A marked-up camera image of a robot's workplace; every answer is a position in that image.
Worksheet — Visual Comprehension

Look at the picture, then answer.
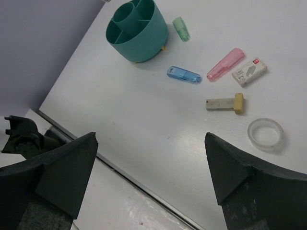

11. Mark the teal round desk organizer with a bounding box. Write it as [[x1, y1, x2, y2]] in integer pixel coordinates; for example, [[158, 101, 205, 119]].
[[106, 0, 168, 63]]

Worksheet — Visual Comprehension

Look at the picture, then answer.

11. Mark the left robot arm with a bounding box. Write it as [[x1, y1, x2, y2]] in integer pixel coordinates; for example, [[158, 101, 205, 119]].
[[1, 115, 66, 159]]

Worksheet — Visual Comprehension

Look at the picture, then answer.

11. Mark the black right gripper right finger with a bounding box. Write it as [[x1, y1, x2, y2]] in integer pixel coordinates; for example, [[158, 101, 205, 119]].
[[204, 133, 307, 230]]

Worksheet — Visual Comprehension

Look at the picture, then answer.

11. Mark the white staples box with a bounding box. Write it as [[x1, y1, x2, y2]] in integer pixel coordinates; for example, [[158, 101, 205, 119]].
[[232, 57, 268, 88]]

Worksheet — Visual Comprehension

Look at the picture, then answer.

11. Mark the green translucent highlighter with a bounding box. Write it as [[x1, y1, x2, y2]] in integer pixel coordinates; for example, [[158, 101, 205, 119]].
[[172, 17, 190, 42]]

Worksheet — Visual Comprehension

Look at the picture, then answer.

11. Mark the blue translucent highlighter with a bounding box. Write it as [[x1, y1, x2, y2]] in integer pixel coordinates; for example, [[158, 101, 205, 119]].
[[167, 66, 202, 84]]

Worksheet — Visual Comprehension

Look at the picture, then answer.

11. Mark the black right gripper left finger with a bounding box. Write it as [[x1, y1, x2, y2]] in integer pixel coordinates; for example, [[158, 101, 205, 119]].
[[0, 132, 98, 230]]

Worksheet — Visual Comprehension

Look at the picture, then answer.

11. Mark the pink translucent highlighter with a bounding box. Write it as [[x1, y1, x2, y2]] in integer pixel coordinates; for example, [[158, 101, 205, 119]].
[[207, 48, 245, 82]]

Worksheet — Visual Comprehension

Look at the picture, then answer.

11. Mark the clear tape roll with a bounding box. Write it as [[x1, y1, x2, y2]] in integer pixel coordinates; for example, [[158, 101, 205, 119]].
[[247, 118, 286, 153]]

